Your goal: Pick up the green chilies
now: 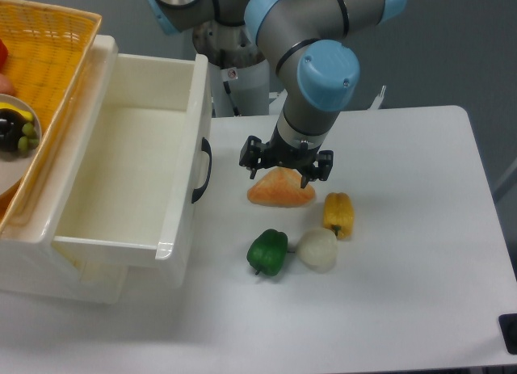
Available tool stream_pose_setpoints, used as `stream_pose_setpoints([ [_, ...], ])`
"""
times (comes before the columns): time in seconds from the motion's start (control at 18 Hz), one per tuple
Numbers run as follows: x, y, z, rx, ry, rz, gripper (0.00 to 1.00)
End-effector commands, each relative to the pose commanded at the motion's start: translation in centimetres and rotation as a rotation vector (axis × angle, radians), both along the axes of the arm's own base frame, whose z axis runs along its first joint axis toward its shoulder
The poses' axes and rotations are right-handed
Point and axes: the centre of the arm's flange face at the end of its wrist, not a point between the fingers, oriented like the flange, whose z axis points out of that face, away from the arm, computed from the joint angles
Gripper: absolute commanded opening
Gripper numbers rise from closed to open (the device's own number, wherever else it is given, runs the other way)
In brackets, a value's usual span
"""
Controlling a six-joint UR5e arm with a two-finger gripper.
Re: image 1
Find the white plate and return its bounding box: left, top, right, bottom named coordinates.
left=1, top=95, right=43, bottom=197

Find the white open drawer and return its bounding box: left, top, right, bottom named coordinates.
left=53, top=54, right=212, bottom=288

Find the black toy mangosteen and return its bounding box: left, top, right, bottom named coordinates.
left=1, top=109, right=40, bottom=154

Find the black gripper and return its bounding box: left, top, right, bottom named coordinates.
left=239, top=128, right=334, bottom=189

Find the yellow woven basket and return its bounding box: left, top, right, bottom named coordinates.
left=1, top=0, right=102, bottom=228

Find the yellow toy piece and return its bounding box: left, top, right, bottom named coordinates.
left=0, top=102, right=35, bottom=123

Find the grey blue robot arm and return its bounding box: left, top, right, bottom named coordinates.
left=147, top=0, right=407, bottom=185

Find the white toy onion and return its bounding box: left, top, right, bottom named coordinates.
left=295, top=228, right=338, bottom=271

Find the pink toy fruit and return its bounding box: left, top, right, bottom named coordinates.
left=0, top=74, right=16, bottom=96

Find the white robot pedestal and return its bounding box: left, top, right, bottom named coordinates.
left=191, top=18, right=271, bottom=118

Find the orange salmon slice toy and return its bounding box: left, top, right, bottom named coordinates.
left=247, top=167, right=316, bottom=208

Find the green toy bell pepper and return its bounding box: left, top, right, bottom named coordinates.
left=246, top=229, right=288, bottom=277

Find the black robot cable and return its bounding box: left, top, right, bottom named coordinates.
left=219, top=49, right=243, bottom=117

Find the white plastic drawer cabinet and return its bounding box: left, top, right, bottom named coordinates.
left=1, top=36, right=128, bottom=304

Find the black corner object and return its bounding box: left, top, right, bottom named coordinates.
left=498, top=313, right=517, bottom=355

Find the yellow toy bell pepper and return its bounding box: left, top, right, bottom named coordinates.
left=322, top=192, right=355, bottom=240

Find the red toy fruit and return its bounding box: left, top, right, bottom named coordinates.
left=0, top=40, right=9, bottom=69

